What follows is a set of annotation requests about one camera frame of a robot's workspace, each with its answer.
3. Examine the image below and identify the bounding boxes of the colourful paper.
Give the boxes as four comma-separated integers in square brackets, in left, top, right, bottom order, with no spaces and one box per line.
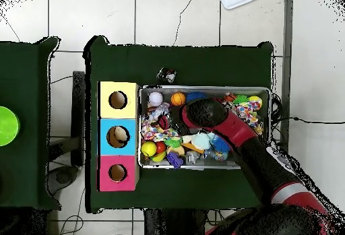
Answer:
[234,101,263,129]
[140,116,180,143]

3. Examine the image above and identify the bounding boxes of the black power cable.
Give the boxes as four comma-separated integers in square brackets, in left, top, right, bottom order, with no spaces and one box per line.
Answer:
[272,115,345,125]

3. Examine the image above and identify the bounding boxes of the dark green table cloth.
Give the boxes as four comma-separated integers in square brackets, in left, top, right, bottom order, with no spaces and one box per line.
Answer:
[84,35,274,214]
[0,36,61,211]

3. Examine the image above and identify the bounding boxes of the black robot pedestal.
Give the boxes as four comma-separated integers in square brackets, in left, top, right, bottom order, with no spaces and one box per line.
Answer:
[144,208,216,235]

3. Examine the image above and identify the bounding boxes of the shallow wire mesh bin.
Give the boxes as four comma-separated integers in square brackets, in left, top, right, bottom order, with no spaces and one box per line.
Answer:
[137,84,272,170]

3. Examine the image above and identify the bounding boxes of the orange foam basketball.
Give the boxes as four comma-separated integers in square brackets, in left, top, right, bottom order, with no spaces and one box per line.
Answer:
[170,92,187,107]

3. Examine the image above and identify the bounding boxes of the purple plastic toy block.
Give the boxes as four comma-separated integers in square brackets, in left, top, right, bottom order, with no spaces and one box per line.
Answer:
[166,152,184,170]

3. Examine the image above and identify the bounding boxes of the thin black floor cable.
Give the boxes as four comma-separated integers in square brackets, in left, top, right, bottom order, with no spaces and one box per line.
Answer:
[172,0,195,46]

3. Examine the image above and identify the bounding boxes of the wooden box with three holes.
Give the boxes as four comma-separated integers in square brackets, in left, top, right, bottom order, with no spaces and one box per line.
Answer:
[96,81,140,192]

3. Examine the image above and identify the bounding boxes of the grey round floor base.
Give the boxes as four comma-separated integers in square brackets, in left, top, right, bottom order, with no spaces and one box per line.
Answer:
[47,164,80,196]

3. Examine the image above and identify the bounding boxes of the lime green bowl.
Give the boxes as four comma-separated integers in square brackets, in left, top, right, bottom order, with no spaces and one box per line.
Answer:
[0,106,22,147]

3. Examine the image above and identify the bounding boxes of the green spiky rubber ball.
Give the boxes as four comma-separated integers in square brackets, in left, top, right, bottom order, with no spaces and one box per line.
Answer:
[164,137,183,149]
[232,94,249,106]

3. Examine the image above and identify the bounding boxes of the crushed red black can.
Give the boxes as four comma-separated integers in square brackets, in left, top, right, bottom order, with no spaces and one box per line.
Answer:
[156,67,178,84]

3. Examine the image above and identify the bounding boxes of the crushed clear plastic bottle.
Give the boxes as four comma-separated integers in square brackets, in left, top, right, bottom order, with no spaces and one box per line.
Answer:
[148,102,171,121]

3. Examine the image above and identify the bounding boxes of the white foam baseball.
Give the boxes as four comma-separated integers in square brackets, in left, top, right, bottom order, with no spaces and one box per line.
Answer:
[147,91,164,107]

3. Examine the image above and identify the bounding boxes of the blue spiky rubber ball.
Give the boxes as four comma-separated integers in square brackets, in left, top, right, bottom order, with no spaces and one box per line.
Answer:
[211,135,232,152]

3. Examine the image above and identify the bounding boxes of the white tray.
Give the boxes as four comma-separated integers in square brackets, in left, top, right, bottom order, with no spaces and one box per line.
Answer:
[218,0,268,11]

